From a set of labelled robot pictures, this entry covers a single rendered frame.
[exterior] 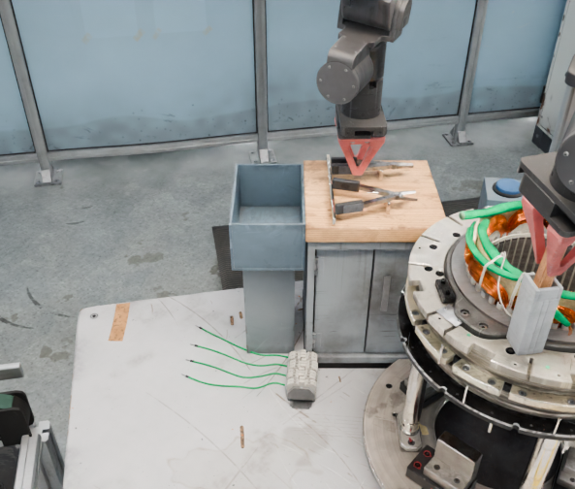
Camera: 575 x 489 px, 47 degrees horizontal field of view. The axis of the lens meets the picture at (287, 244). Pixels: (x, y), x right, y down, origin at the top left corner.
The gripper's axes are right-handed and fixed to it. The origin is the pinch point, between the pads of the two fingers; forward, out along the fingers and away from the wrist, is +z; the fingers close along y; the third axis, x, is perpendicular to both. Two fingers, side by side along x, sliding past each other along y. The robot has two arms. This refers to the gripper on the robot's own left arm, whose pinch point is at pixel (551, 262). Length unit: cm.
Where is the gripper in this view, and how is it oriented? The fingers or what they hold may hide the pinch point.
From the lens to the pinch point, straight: 67.8
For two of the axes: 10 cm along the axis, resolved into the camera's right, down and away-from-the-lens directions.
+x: 9.5, -1.8, 2.6
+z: -0.4, 7.4, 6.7
